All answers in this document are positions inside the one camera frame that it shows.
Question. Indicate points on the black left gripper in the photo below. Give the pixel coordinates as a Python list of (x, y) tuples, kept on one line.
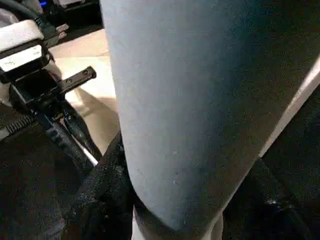
[(35, 92)]

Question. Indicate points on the white plastic table top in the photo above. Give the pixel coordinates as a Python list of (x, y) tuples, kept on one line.
[(97, 85)]

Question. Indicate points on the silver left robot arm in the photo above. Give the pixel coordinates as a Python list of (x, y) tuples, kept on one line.
[(30, 185)]

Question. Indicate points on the black table mat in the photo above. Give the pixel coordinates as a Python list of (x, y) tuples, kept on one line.
[(300, 150)]

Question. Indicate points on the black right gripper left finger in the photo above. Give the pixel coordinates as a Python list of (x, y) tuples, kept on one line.
[(102, 200)]

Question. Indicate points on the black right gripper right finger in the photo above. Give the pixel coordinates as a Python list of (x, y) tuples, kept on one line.
[(277, 210)]

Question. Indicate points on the white plastic table leg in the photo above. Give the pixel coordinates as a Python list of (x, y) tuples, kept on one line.
[(190, 100)]

